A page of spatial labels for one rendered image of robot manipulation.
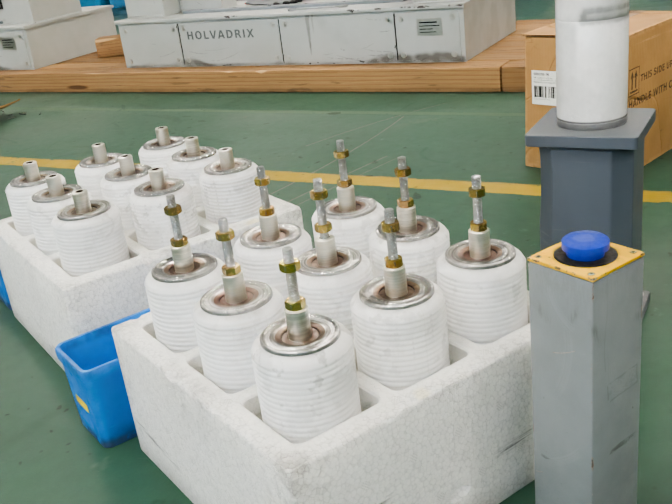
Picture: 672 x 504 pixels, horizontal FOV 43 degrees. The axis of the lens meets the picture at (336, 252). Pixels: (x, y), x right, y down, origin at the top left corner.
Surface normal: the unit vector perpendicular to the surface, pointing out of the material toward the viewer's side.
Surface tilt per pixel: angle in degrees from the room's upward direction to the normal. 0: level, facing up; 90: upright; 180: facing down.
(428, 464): 90
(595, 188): 90
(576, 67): 90
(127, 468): 0
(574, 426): 90
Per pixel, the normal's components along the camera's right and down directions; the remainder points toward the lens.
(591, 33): -0.27, 0.40
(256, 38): -0.46, 0.39
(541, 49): -0.71, 0.35
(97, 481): -0.11, -0.91
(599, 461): 0.59, 0.25
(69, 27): 0.88, 0.09
